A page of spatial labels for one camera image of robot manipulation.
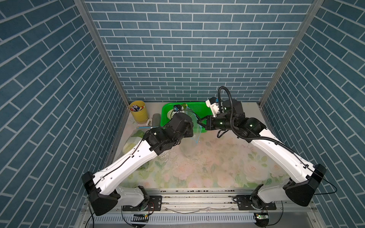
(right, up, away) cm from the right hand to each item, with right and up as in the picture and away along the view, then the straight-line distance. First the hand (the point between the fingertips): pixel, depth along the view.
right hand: (199, 122), depth 67 cm
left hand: (-2, -2, +2) cm, 4 cm away
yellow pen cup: (-42, +8, +34) cm, 55 cm away
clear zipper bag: (-7, -17, +17) cm, 25 cm away
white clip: (-35, -2, +38) cm, 51 cm away
